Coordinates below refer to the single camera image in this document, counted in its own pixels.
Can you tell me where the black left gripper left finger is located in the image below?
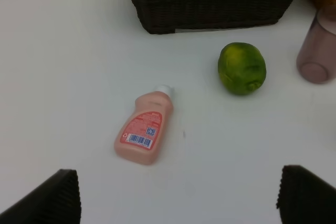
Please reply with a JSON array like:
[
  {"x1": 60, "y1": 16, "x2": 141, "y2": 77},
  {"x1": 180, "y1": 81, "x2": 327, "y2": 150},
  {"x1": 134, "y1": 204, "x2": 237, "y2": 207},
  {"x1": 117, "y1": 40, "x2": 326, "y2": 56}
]
[{"x1": 1, "y1": 169, "x2": 81, "y2": 224}]

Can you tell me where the translucent purple plastic cup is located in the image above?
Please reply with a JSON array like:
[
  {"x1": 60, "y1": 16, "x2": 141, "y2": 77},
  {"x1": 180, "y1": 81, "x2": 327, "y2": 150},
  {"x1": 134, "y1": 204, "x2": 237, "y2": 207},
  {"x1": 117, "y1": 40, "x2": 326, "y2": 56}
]
[{"x1": 296, "y1": 5, "x2": 335, "y2": 84}]

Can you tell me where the pink lotion bottle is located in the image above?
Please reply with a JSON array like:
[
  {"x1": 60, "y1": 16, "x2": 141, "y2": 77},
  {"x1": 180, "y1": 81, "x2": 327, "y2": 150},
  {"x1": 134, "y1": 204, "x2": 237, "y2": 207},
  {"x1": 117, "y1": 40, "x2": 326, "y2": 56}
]
[{"x1": 114, "y1": 85, "x2": 174, "y2": 165}]

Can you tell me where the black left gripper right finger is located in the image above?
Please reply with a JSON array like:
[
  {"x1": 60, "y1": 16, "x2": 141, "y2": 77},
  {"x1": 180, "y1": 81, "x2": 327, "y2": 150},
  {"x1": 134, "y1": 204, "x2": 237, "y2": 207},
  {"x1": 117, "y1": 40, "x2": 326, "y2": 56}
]
[{"x1": 276, "y1": 165, "x2": 335, "y2": 223}]

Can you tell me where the green lime fruit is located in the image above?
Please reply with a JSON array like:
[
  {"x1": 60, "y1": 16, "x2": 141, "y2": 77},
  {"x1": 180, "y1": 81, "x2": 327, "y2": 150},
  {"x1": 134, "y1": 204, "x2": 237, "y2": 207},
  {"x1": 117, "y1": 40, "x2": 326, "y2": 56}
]
[{"x1": 217, "y1": 42, "x2": 267, "y2": 95}]

